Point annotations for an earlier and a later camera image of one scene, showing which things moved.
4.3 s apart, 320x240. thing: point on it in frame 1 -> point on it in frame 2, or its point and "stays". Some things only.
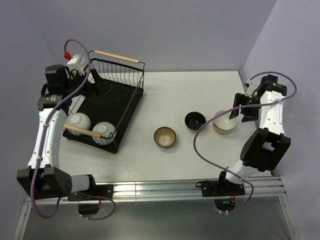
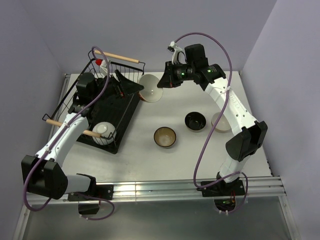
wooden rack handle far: [117, 56] stays
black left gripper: [102, 86] -> [124, 87]
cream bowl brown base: [223, 123] -> [151, 93]
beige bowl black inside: [194, 120] stays
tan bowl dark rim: [164, 137] stays
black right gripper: [249, 116] -> [168, 80]
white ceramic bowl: [108, 132] stays
